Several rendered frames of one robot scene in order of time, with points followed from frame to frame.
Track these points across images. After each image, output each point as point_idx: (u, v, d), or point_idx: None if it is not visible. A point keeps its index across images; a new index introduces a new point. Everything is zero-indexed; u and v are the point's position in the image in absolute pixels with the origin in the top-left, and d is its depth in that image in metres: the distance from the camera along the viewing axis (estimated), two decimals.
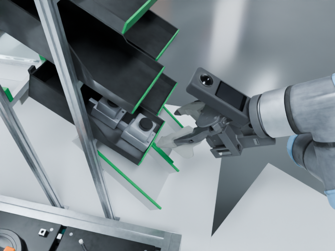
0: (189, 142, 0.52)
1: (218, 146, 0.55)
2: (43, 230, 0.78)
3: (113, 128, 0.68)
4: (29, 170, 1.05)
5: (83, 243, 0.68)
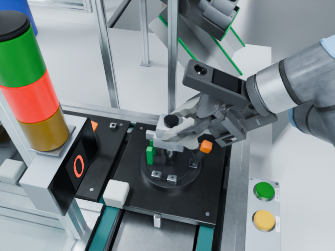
0: (192, 134, 0.53)
1: (222, 135, 0.55)
2: (114, 123, 0.78)
3: (224, 29, 0.69)
4: (81, 91, 1.05)
5: None
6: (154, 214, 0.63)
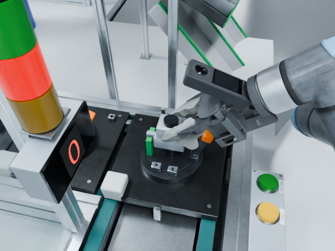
0: (192, 134, 0.53)
1: (222, 135, 0.56)
2: (112, 115, 0.76)
3: (226, 15, 0.67)
4: (80, 83, 1.03)
5: (164, 109, 0.66)
6: (154, 206, 0.60)
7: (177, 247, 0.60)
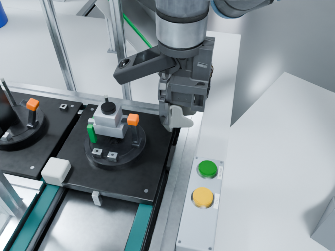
0: (164, 118, 0.53)
1: (195, 100, 0.51)
2: (64, 104, 0.78)
3: None
4: (44, 76, 1.05)
5: (107, 97, 0.67)
6: (92, 191, 0.62)
7: (114, 231, 0.61)
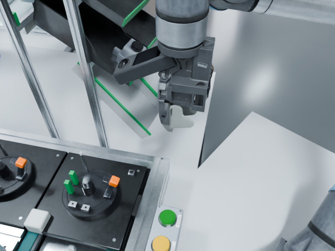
0: (164, 118, 0.53)
1: (195, 100, 0.51)
2: (132, 171, 0.83)
3: None
4: (32, 116, 1.15)
5: None
6: (69, 244, 0.74)
7: None
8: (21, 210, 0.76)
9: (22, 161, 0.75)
